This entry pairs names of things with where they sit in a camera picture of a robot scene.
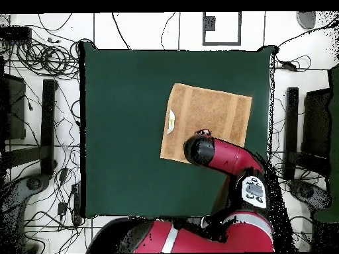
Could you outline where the coiled black cable bundle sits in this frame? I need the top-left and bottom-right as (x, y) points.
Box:
(15, 38), (80, 80)

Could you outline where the dark green draped cloth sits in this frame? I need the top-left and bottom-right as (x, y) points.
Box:
(313, 63), (339, 223)

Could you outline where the grey round floor object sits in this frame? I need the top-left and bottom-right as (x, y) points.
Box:
(295, 11), (316, 30)

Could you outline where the grey chair base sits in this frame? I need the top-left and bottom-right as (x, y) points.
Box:
(0, 174), (51, 254)
(287, 179), (332, 212)

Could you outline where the black equipment box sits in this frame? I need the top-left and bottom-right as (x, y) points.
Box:
(301, 88), (332, 159)
(0, 73), (27, 141)

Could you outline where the tan terry towel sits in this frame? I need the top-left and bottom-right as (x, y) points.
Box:
(160, 83), (253, 165)

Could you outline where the dark green table cloth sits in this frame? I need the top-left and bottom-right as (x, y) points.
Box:
(79, 42), (276, 219)

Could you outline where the black power strip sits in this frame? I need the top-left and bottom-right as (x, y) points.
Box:
(70, 183), (81, 226)

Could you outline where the grey square floor frame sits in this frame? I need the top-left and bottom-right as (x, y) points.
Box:
(202, 11), (242, 46)

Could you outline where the black box with cables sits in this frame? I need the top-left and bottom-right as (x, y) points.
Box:
(0, 25), (32, 42)

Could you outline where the black stand frame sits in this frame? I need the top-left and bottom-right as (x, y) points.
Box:
(282, 87), (330, 181)
(3, 79), (58, 177)

